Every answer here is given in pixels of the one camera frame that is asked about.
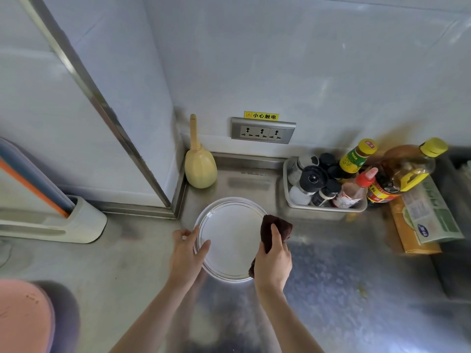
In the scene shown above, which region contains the person's left hand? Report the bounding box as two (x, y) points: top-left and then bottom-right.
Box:
(168, 226), (212, 290)

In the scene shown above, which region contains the black cap pepper grinder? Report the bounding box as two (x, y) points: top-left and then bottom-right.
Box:
(297, 165), (329, 196)

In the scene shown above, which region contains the clear spice shaker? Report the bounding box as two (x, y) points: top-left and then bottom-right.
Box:
(287, 155), (319, 186)

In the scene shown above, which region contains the dark brown cloth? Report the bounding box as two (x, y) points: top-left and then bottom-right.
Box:
(248, 214), (294, 279)

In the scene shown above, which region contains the yellow bamboo pot brush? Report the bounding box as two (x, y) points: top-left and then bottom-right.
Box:
(184, 114), (218, 189)

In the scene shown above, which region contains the orange cardboard box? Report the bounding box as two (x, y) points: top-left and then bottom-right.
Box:
(389, 198), (443, 255)

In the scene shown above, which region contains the red label dark sauce bottle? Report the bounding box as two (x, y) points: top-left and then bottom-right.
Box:
(366, 169), (402, 207)

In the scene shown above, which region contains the green and white packet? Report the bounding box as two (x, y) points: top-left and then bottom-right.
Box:
(402, 175), (465, 244)

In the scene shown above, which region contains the person's right forearm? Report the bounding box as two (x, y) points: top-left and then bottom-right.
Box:
(255, 285), (325, 353)

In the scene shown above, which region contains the white cutting board holder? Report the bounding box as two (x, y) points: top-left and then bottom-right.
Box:
(0, 195), (108, 244)

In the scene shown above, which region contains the small dark seasoning bottle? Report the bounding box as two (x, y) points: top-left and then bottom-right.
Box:
(311, 179), (342, 207)

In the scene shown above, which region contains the person's pink clothing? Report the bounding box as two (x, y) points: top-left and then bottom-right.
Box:
(0, 278), (81, 353)

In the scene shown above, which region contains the white plastic condiment tray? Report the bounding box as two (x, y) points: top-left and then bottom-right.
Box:
(283, 157), (368, 212)

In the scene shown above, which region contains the red cap sauce bottle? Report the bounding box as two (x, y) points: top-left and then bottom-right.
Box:
(332, 167), (379, 209)

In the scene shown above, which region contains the person's left forearm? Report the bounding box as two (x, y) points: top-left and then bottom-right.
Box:
(108, 276), (207, 353)

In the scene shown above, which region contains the white round plate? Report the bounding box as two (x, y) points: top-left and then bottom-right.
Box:
(193, 197), (269, 283)

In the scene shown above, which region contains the grey triple wall socket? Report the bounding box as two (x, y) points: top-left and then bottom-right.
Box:
(231, 117), (297, 145)

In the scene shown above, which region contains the yellow warning sticker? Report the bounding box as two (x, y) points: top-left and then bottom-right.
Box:
(244, 111), (280, 122)

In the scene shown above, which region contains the green label sauce bottle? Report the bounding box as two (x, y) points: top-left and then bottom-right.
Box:
(338, 139), (378, 180)

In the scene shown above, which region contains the large cooking oil bottle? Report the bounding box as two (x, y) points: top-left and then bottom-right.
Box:
(375, 137), (449, 195)

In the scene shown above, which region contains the person's right hand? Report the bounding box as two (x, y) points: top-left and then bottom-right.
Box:
(253, 223), (293, 295)

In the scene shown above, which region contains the metal wall corner trim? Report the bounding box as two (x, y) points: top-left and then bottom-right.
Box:
(16, 0), (180, 219)

